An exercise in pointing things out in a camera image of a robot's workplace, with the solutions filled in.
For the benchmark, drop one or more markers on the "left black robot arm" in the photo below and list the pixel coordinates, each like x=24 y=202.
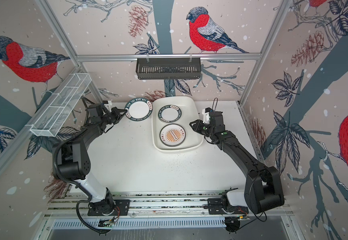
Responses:
x=71 y=162

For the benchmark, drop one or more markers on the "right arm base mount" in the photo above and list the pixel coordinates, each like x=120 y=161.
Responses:
x=221 y=206

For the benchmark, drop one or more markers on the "aluminium mounting rail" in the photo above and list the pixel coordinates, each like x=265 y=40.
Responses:
x=160 y=204

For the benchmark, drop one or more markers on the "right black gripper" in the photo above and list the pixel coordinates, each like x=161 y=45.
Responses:
x=198 y=127

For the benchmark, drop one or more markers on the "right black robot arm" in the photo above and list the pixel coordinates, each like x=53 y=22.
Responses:
x=263 y=188

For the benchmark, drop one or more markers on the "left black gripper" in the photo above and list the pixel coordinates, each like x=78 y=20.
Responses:
x=116 y=112

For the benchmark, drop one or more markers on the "white plastic bin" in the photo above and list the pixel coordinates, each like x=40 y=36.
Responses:
x=189 y=114

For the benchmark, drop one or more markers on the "white mesh wall basket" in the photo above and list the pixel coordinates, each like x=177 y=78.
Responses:
x=63 y=103

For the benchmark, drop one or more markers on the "black wire wall shelf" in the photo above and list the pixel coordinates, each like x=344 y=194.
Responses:
x=168 y=69

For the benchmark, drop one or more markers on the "orange sunburst plate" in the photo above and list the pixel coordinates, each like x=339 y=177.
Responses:
x=172 y=135

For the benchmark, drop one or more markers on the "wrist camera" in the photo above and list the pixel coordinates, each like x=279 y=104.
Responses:
x=206 y=115
x=108 y=105

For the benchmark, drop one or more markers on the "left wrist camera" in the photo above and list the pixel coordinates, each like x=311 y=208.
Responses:
x=108 y=105

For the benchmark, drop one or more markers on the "green rim hao wei plate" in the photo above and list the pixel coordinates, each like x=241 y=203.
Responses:
x=169 y=114

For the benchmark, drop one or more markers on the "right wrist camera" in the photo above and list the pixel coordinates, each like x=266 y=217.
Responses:
x=206 y=115

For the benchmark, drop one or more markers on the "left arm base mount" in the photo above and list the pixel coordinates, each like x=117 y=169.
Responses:
x=116 y=208

